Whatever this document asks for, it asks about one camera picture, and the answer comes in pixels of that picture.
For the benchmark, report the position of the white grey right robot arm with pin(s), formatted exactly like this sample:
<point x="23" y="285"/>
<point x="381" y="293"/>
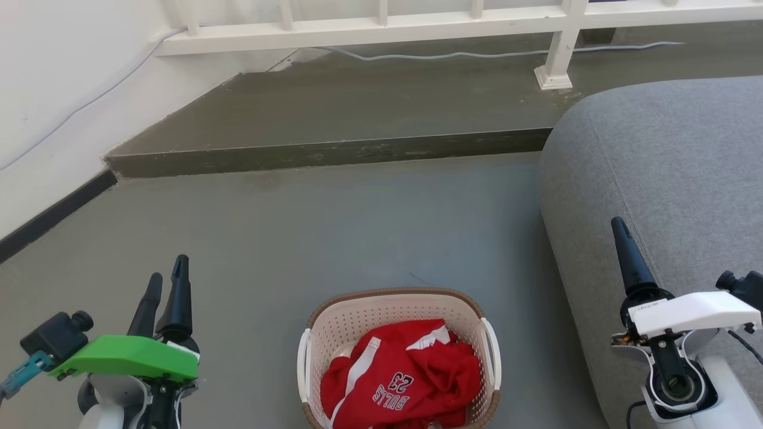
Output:
<point x="721" y="393"/>

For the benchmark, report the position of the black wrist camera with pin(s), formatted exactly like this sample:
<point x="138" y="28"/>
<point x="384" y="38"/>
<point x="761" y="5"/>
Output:
<point x="56" y="336"/>
<point x="745" y="289"/>

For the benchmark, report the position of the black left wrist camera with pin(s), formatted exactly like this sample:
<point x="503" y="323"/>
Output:
<point x="56" y="336"/>

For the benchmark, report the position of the black baseboard strip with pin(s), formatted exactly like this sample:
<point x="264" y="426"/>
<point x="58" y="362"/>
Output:
<point x="53" y="215"/>

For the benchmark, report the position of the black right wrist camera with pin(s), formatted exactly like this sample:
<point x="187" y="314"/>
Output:
<point x="745" y="289"/>

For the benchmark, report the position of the teal connector plug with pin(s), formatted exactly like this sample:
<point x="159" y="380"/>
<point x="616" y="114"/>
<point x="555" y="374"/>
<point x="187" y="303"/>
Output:
<point x="24" y="372"/>

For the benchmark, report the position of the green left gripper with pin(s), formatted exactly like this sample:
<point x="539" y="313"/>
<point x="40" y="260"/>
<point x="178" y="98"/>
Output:
<point x="131" y="357"/>

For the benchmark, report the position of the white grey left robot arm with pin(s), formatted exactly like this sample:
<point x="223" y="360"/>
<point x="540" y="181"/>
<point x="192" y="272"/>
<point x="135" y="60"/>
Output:
<point x="113" y="399"/>

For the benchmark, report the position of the cream perforated laundry basket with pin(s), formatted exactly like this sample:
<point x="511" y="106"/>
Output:
<point x="393" y="307"/>

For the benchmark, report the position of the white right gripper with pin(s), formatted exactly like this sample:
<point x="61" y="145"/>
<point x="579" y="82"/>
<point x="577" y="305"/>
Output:
<point x="691" y="313"/>

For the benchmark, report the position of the white wooden railing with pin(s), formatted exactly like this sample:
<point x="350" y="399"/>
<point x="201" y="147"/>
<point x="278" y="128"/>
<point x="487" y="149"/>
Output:
<point x="369" y="27"/>

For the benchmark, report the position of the red Bulls jersey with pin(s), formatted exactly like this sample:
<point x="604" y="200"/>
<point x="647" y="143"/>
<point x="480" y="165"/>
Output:
<point x="411" y="375"/>

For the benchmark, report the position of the grey fabric sofa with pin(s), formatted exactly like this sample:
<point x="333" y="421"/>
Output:
<point x="667" y="161"/>

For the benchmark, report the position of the raised concrete step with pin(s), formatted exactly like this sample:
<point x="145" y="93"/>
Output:
<point x="357" y="113"/>

